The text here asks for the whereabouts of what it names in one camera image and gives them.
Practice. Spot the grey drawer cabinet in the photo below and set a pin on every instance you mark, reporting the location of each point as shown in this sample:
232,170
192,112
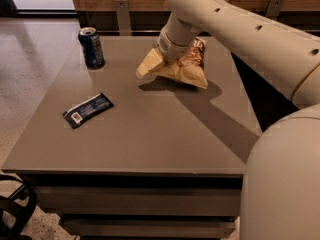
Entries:
166,162

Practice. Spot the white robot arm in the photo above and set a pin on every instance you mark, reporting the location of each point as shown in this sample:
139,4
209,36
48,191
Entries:
280,191

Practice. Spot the left metal wall bracket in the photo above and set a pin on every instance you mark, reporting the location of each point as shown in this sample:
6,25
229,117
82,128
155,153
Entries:
123,17

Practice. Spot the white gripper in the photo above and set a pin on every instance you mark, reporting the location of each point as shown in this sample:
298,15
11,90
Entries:
173,49

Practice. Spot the dark blue snack wrapper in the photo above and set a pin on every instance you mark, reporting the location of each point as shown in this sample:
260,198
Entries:
81,113

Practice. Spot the blue soda can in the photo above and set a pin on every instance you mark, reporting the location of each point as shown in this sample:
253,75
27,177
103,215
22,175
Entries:
91,46

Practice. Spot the right metal wall bracket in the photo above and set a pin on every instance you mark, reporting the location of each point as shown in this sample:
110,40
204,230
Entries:
273,8

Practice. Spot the brown chip bag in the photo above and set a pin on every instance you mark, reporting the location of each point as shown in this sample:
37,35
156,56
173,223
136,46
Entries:
189,69

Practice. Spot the black office chair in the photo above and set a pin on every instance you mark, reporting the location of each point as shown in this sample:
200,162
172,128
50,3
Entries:
20,205

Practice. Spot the metal wall bracket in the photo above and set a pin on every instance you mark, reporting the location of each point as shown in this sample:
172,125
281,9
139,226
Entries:
273,8
123,17

